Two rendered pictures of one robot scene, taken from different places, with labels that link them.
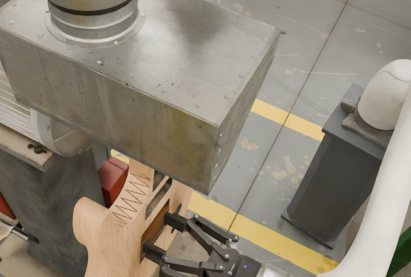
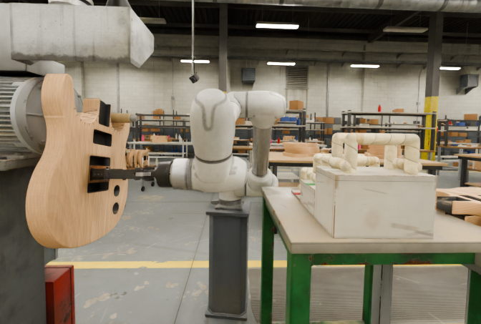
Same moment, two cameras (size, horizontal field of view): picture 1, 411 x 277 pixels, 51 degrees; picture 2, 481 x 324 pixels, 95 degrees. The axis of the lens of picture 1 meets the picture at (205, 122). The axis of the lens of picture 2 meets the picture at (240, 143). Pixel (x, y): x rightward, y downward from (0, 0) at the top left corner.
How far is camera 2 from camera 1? 0.76 m
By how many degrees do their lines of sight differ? 53
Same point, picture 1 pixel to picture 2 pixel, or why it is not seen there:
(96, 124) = (67, 44)
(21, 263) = not seen: outside the picture
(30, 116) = (11, 100)
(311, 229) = (227, 312)
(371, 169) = (238, 225)
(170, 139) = (109, 29)
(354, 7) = not seen: hidden behind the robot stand
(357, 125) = (222, 205)
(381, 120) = (230, 194)
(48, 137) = (23, 108)
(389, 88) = not seen: hidden behind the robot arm
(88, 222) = (56, 77)
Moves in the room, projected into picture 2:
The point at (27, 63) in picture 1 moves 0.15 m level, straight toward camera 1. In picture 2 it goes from (30, 20) to (50, 1)
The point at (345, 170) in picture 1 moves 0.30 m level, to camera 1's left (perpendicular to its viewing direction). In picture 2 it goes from (227, 237) to (179, 246)
